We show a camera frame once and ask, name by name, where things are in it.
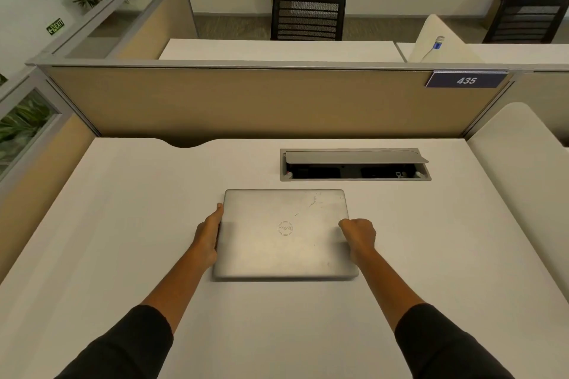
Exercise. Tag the person's right hand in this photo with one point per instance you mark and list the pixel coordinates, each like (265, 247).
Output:
(361, 239)

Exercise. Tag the silver laptop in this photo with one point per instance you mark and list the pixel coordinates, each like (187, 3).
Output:
(284, 236)

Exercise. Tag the person's left forearm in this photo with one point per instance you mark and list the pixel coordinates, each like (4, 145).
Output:
(133, 321)

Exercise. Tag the green exit sign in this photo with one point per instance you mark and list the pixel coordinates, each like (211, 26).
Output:
(56, 26)

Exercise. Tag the blue desk number sign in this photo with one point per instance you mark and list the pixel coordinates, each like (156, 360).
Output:
(466, 80)

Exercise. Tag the black mesh office chair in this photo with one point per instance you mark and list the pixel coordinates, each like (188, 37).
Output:
(524, 19)
(307, 15)

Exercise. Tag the glass topped side partition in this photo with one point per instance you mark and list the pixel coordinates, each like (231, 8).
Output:
(31, 147)
(133, 14)

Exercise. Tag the person's left thumb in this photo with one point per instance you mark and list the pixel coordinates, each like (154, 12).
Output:
(217, 215)

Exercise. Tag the beige cubicle partition panel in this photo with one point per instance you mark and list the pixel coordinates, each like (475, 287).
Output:
(266, 101)

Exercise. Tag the person's right thumb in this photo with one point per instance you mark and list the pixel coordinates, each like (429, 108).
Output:
(345, 228)

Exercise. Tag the person's right forearm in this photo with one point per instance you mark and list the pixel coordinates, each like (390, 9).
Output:
(418, 321)

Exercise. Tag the person's left hand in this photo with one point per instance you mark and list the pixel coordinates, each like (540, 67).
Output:
(206, 237)

